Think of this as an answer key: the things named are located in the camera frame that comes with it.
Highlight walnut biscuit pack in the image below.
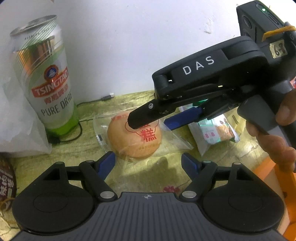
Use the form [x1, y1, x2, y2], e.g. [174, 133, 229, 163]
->
[188, 114, 239, 156]

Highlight packaged egg cake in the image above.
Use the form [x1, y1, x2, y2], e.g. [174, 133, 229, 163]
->
[93, 110, 193, 162]

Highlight person right hand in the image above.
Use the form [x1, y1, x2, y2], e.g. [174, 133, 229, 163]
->
[246, 90, 295, 172]

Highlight clear wrapped cracker pack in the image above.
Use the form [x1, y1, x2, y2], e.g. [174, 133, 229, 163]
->
[224, 108, 246, 136]

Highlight orange cardboard tray box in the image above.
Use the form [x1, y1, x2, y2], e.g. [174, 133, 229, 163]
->
[252, 156, 296, 241]

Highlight white plastic bag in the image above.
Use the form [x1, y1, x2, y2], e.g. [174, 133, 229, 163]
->
[1, 44, 52, 157]

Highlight purple lidded porridge can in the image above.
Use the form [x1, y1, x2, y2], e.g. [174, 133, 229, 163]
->
[0, 156, 16, 212]

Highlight Tsingtao beer can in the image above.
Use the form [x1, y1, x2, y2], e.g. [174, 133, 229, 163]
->
[10, 15, 79, 137]

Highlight black camera box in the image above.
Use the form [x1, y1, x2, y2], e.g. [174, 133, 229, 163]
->
[236, 1, 295, 81]

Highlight black usb cable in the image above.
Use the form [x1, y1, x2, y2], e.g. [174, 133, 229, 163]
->
[48, 92, 115, 145]

